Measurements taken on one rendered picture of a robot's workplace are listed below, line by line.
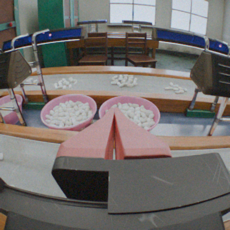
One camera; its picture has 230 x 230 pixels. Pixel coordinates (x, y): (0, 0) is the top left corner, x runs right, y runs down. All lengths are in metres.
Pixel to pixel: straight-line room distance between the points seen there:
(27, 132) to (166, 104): 0.69
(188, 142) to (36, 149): 0.57
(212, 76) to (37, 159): 0.56
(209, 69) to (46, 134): 0.55
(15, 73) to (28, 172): 0.34
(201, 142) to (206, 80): 0.37
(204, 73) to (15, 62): 0.35
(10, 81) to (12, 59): 0.04
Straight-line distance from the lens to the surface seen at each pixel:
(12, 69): 0.31
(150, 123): 0.64
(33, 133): 0.62
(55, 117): 0.70
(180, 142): 0.56
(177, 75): 1.16
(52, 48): 3.18
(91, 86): 0.92
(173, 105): 0.83
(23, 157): 0.59
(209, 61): 0.28
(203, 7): 6.22
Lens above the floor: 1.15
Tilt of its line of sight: 37 degrees down
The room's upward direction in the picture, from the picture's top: straight up
